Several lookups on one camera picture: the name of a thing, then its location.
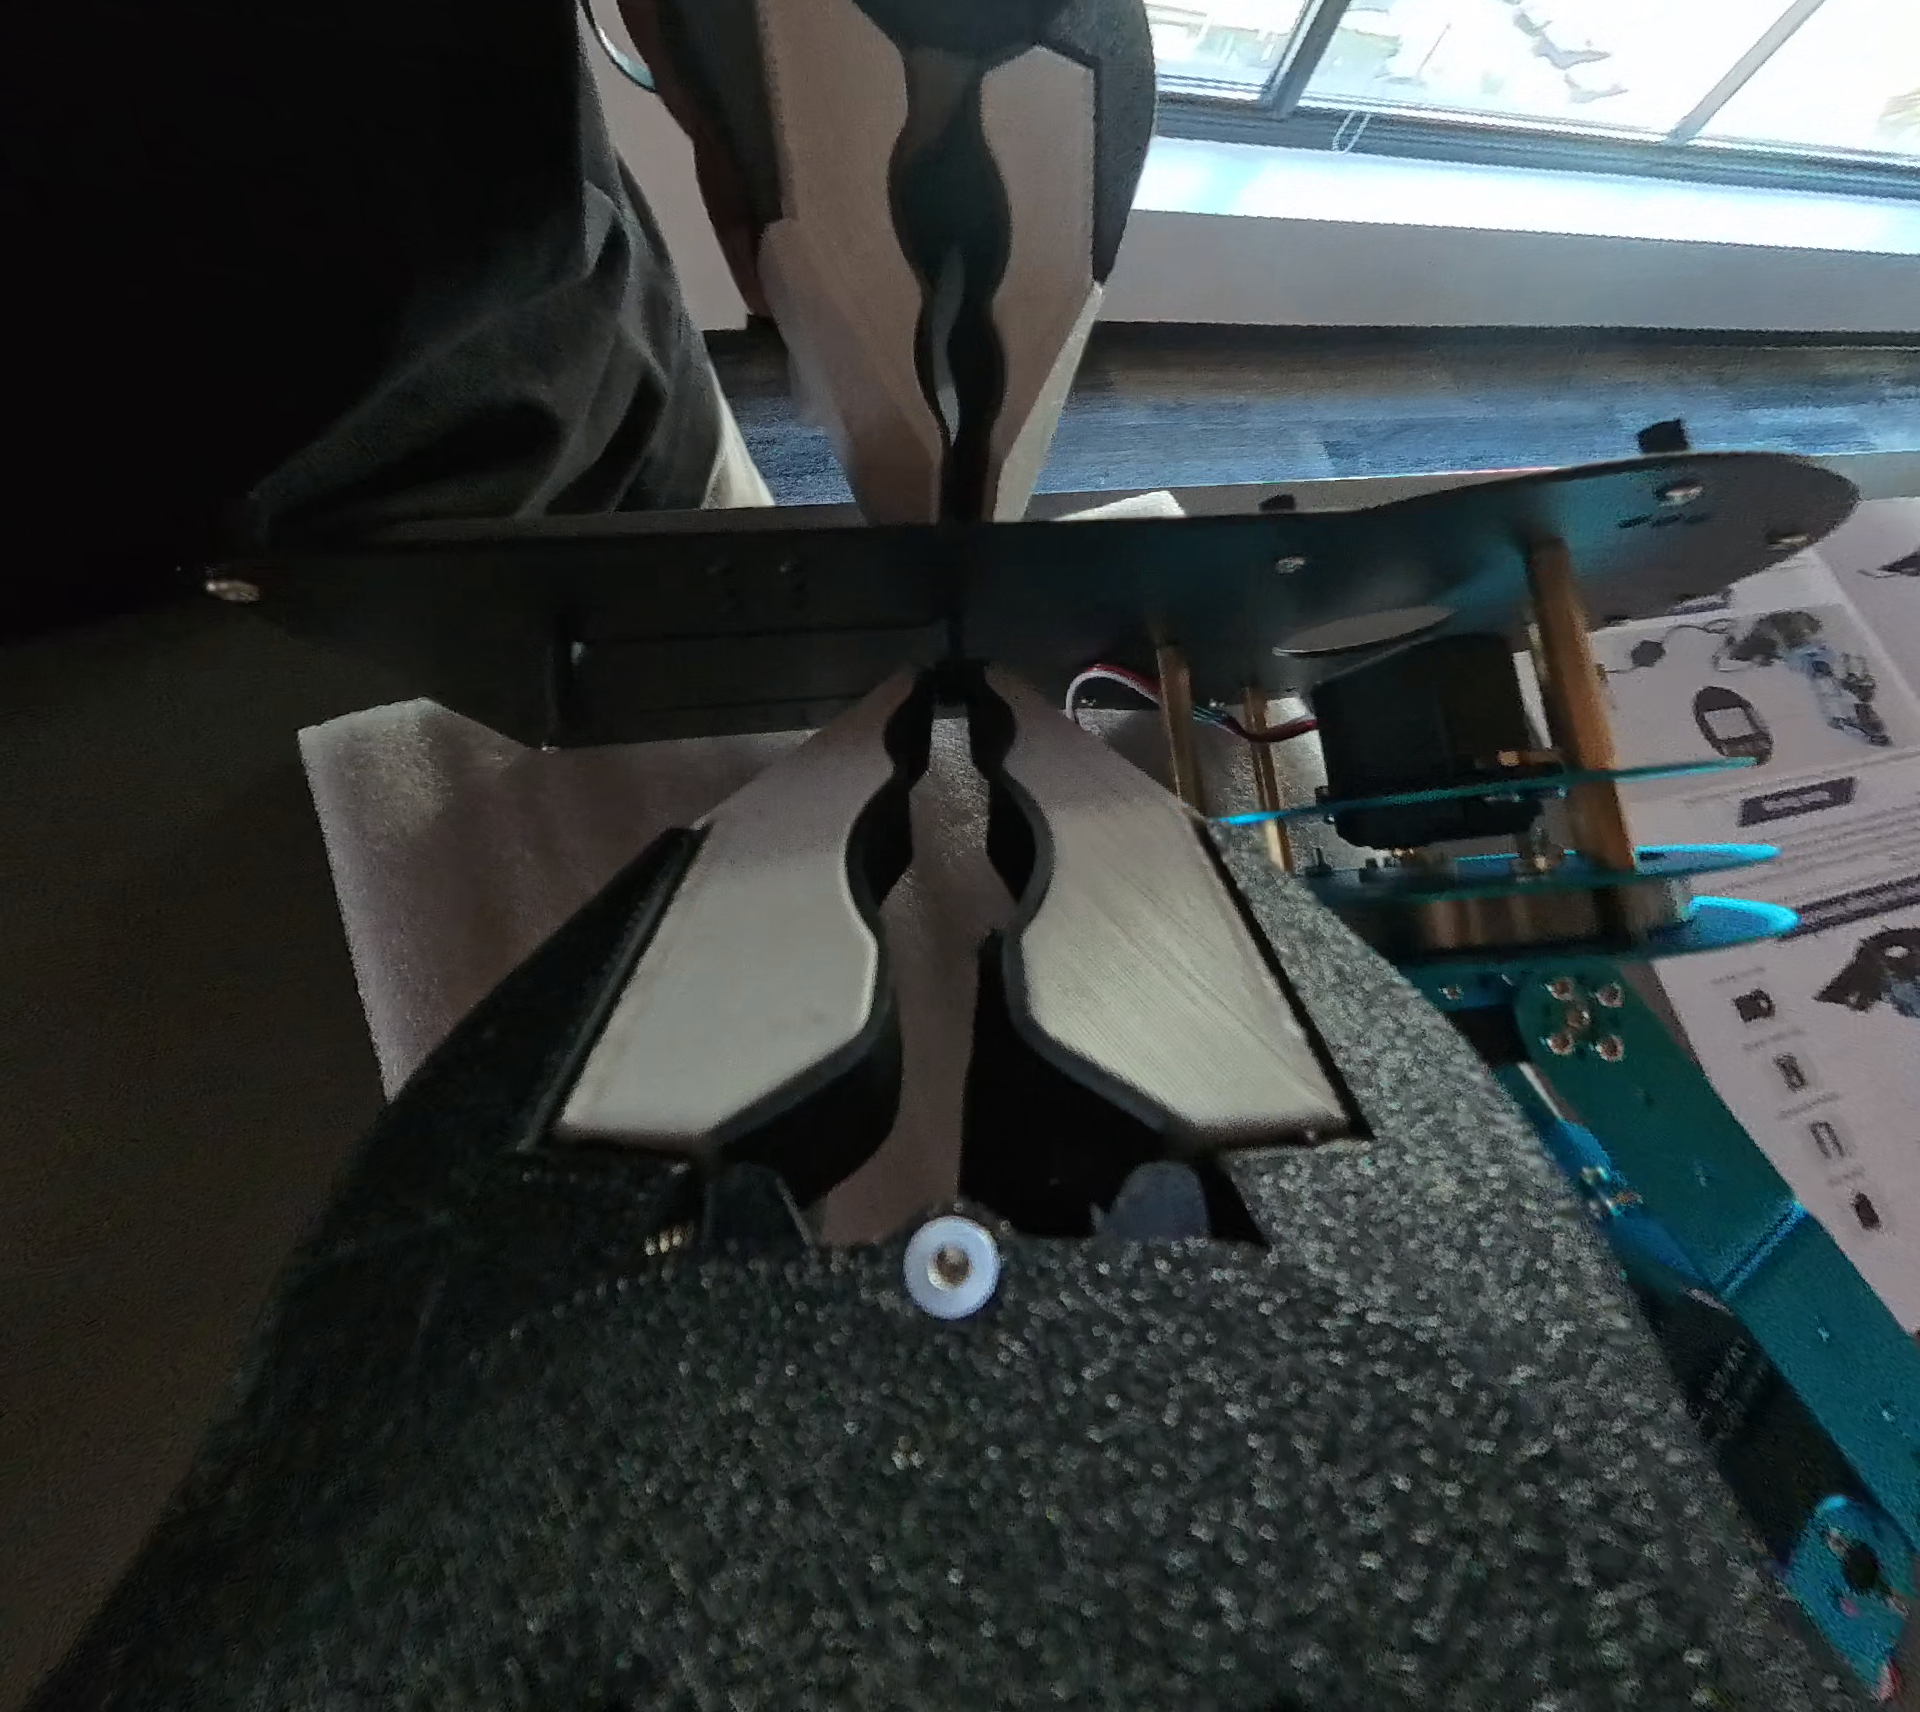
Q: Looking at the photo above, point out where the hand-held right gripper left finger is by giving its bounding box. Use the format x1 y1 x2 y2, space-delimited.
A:
555 666 941 1207

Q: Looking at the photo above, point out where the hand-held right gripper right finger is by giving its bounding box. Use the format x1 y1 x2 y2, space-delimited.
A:
966 666 1357 1155

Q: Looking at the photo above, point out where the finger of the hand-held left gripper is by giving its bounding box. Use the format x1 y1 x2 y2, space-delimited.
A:
746 0 962 530
953 43 1112 530

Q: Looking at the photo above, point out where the blue toy robot arm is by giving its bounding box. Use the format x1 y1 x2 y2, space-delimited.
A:
202 421 1920 1699

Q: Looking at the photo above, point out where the dark grey desk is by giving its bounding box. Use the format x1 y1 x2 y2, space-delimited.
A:
0 473 1203 1712

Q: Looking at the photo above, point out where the person's left hand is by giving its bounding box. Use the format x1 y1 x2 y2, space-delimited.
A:
645 38 780 321

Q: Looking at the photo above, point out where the blue wristband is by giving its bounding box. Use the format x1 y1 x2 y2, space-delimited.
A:
576 0 662 92

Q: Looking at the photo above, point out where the white foam sheet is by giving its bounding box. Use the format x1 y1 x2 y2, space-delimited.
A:
297 483 1220 1241

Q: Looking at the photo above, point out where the printed instruction manual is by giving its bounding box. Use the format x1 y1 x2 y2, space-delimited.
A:
1531 496 1920 1340

